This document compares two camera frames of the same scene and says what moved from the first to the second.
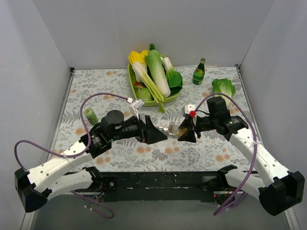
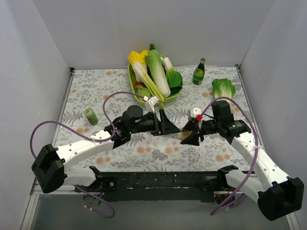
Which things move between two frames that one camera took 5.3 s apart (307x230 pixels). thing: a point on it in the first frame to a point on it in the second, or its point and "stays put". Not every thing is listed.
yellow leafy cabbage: (138, 62) stays put
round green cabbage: (145, 95) stays put
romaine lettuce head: (223, 86) stays put
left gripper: (146, 129) to (159, 125)
